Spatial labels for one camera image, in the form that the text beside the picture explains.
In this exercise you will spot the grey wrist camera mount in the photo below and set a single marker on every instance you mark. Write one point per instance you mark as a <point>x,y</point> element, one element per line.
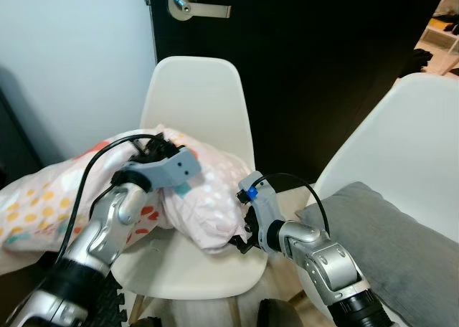
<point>172,171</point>
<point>262,201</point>

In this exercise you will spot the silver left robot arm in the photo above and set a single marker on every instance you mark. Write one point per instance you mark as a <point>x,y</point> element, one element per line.
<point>100,234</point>

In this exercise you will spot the white plastic chair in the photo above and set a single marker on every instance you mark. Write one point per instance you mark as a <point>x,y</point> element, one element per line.
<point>197,97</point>
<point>401,140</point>

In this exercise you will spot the grey pillow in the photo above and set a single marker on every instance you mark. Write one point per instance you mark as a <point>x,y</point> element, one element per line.
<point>394,255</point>

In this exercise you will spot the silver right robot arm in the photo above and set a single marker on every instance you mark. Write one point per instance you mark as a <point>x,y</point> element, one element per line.
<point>323,262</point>

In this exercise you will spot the pink floral pillow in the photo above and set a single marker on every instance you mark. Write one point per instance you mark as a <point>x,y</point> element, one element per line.
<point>208,198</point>

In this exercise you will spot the black door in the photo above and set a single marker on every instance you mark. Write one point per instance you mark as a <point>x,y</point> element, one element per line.
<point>323,69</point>

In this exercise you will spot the black fabric item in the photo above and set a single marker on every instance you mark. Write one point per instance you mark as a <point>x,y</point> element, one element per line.
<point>416,62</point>

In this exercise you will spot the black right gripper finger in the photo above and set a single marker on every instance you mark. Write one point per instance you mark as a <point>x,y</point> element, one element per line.
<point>240,245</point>

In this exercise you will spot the black right robot foot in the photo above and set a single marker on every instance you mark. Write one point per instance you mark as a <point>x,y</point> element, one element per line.
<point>276,313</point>

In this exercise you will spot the black robot foot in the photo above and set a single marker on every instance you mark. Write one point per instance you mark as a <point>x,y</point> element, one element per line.
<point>276,313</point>
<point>143,321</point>

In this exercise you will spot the light wooden shelf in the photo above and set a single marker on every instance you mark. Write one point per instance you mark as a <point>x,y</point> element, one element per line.
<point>441,26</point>

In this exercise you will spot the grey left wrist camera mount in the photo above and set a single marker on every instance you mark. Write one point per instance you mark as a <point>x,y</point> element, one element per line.
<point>172,171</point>

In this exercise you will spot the black foam floor mat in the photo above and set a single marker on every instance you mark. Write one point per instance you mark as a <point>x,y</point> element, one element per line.
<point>107,305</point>

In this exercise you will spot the dark furniture piece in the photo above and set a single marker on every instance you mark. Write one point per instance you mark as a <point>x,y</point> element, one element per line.
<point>18,140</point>

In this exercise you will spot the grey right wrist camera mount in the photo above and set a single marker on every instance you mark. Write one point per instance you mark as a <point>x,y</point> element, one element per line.
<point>262,201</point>

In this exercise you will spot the black left robot foot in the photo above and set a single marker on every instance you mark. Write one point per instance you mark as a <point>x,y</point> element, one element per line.
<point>143,321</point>

